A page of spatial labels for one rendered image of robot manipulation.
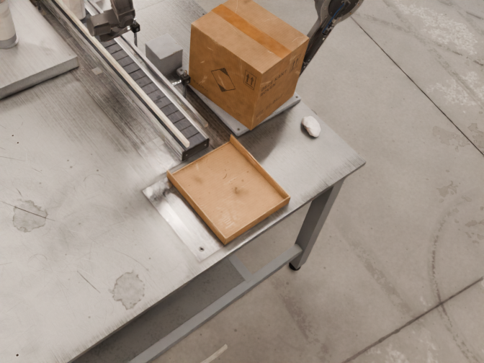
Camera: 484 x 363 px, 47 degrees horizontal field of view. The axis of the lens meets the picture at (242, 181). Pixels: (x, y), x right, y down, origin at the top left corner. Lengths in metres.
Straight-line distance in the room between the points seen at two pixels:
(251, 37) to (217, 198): 0.52
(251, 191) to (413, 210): 1.36
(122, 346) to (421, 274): 1.42
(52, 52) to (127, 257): 0.83
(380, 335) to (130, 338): 1.09
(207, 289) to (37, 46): 1.11
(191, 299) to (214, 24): 1.06
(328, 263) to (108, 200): 1.26
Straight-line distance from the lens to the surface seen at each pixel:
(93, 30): 1.87
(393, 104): 3.40
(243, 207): 1.75
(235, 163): 1.84
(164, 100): 1.93
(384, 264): 2.76
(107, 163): 1.83
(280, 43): 1.82
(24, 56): 2.12
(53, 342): 1.58
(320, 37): 2.51
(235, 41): 1.80
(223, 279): 2.30
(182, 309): 2.24
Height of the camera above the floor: 2.30
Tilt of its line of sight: 55 degrees down
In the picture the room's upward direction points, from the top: 12 degrees clockwise
